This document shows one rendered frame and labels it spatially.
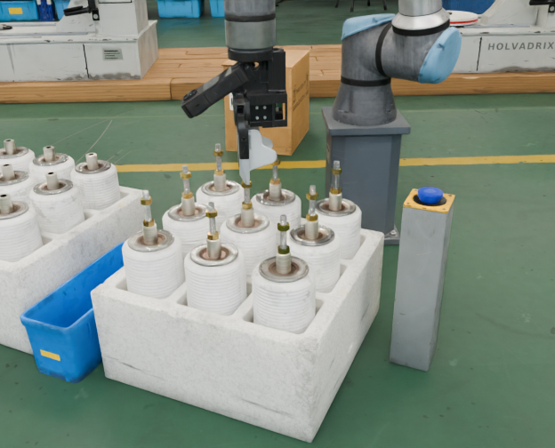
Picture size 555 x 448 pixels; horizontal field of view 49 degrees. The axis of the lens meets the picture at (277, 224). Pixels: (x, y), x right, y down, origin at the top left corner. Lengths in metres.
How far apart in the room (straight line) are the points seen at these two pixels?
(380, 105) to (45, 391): 0.90
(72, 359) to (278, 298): 0.40
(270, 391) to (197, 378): 0.13
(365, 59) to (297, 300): 0.66
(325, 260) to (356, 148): 0.49
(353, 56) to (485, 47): 1.68
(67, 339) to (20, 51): 2.11
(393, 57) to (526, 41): 1.80
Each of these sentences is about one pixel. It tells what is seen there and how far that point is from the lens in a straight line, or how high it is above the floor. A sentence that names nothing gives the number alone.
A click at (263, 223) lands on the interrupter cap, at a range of 1.04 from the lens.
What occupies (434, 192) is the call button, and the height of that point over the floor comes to 0.33.
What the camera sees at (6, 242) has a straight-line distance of 1.18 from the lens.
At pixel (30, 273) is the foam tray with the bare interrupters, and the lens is 1.17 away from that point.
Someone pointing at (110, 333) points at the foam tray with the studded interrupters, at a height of 0.10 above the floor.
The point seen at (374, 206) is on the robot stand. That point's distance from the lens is 1.47.
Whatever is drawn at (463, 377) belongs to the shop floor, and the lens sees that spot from 1.14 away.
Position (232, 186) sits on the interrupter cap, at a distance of 1.19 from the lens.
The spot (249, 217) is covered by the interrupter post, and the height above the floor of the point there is 0.27.
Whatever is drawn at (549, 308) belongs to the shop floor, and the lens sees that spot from 1.37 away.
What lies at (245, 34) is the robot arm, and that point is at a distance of 0.91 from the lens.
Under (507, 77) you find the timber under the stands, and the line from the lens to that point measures 3.01.
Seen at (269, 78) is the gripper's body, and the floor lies 0.50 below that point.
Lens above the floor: 0.71
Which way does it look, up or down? 26 degrees down
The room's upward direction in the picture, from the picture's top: 1 degrees counter-clockwise
